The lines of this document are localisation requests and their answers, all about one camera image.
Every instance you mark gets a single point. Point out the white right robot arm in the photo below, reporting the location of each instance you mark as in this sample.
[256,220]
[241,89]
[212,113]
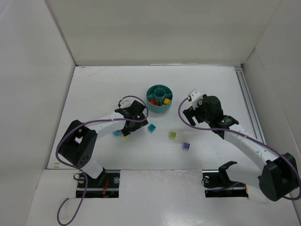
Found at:
[276,175]

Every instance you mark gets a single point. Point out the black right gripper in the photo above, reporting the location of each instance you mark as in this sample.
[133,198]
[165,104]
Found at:
[193,114]

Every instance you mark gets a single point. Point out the teal flower lego piece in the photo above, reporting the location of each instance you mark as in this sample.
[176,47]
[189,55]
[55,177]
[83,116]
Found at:
[117,133]

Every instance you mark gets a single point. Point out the teal square lego brick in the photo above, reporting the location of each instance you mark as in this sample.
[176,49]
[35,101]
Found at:
[152,128]

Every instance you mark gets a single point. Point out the aluminium rail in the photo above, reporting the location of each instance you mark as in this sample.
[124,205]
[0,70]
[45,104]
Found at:
[253,117]

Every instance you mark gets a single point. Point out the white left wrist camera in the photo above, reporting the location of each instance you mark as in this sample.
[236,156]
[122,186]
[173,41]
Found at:
[124,103]

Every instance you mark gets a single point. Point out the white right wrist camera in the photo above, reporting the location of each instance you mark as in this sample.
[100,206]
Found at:
[195,98]

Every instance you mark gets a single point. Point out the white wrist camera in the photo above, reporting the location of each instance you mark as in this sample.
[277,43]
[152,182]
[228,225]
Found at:
[195,98]
[124,103]

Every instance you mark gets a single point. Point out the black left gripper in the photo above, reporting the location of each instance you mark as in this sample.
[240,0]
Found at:
[134,124]

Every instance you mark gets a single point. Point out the yellow orange lego brick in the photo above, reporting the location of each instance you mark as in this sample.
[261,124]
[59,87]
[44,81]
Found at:
[166,101]

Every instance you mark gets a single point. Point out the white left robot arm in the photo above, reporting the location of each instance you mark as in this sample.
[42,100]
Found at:
[77,144]

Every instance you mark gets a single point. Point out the teal round divided container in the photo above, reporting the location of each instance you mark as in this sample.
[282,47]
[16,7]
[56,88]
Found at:
[158,93]

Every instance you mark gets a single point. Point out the pale green lego brick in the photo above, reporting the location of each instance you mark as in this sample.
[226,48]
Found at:
[125,137]

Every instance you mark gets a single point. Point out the purple lego brick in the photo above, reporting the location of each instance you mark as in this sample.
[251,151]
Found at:
[186,146]

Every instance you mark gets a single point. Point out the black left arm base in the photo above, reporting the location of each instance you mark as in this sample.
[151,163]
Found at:
[107,187]

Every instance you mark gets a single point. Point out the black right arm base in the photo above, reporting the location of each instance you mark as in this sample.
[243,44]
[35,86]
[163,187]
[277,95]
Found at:
[217,184]

